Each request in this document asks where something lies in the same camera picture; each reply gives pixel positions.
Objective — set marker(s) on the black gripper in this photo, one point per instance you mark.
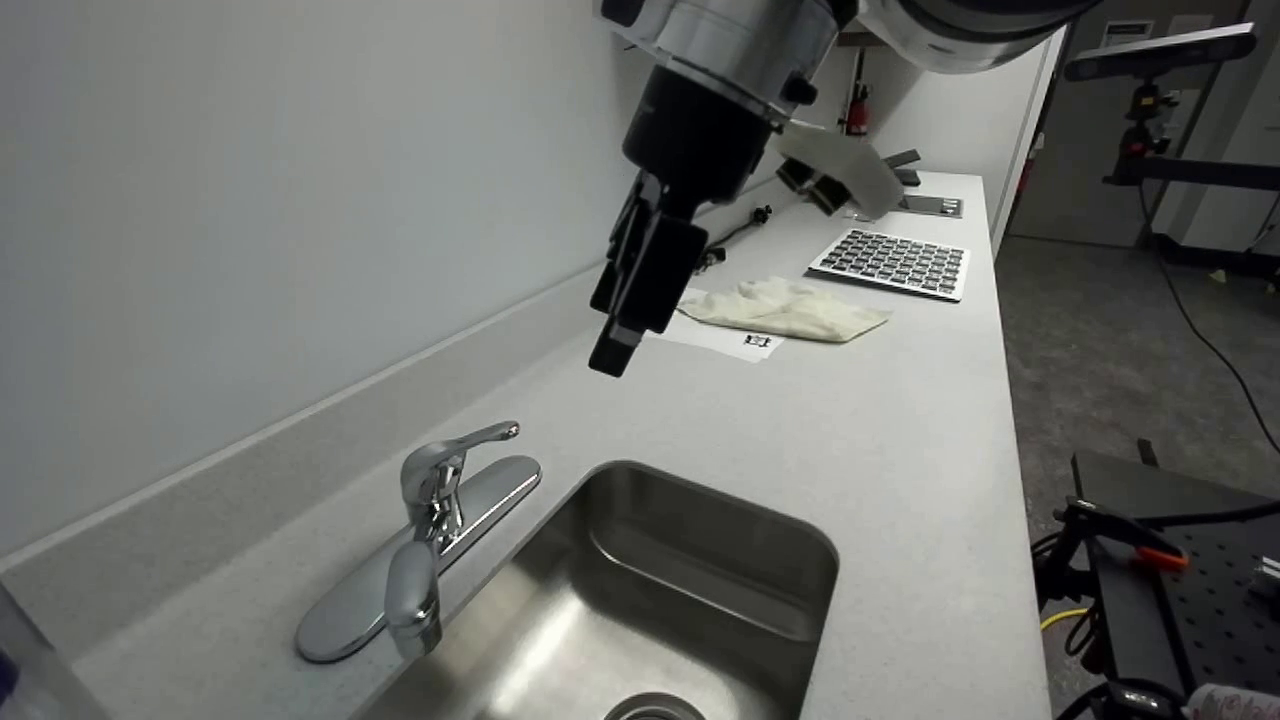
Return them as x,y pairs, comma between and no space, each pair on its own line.
688,144

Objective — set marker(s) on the chrome sink faucet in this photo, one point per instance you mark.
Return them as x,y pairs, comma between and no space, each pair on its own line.
396,588

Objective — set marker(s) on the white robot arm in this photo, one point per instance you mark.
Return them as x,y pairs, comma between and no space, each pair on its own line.
733,72

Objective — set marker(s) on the white paper with marker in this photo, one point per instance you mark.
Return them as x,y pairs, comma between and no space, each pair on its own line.
726,342

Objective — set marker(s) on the beige cloth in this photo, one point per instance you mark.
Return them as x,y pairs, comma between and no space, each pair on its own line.
782,310

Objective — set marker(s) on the black tool on counter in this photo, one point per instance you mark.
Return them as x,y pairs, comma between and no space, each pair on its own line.
716,248

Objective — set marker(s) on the stainless steel sink basin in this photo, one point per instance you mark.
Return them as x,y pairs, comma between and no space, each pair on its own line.
641,598

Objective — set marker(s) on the checkerboard calibration board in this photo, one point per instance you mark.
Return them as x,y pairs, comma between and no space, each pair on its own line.
893,264

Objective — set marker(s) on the black optical breadboard table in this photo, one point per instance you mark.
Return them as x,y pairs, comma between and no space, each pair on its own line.
1179,588

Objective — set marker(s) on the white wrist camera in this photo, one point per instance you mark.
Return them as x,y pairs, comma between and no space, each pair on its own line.
839,168

